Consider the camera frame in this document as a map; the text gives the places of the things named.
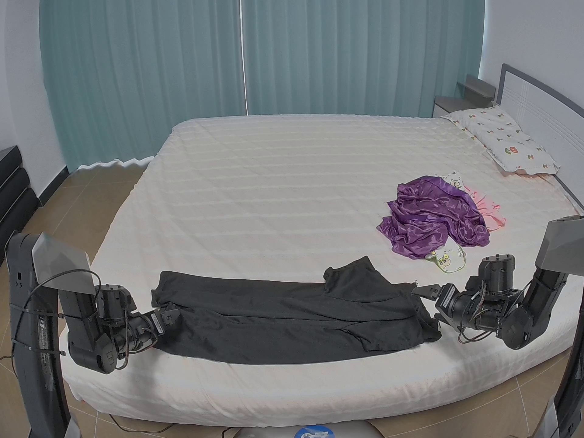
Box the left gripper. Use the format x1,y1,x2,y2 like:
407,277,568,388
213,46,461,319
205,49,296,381
130,306,182,350

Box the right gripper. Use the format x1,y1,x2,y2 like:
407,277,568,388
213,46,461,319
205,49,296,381
433,283,480,332

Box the black T-shirt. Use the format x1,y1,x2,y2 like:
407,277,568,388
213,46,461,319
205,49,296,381
151,256,442,365

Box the white printed garment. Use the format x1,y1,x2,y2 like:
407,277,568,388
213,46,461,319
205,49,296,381
424,171,467,275

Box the purple satin garment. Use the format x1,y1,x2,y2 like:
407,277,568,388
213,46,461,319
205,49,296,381
376,175,491,260

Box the pink garment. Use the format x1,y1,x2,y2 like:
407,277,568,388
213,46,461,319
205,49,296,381
463,187,507,232

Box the white printed pillow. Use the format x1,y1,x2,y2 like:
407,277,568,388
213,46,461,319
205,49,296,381
440,106,561,175

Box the black chest of drawers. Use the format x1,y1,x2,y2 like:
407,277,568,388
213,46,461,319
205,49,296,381
0,146,38,254

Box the bed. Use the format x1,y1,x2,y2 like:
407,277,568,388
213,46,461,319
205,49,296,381
59,63,584,428

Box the grey bedside table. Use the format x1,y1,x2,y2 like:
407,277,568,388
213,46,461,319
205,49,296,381
433,73,497,118

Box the blue-green curtain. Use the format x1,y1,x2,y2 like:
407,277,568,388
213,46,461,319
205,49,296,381
240,0,485,118
40,0,248,172

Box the black cable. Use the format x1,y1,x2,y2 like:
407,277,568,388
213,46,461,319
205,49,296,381
109,412,229,433
11,269,102,352

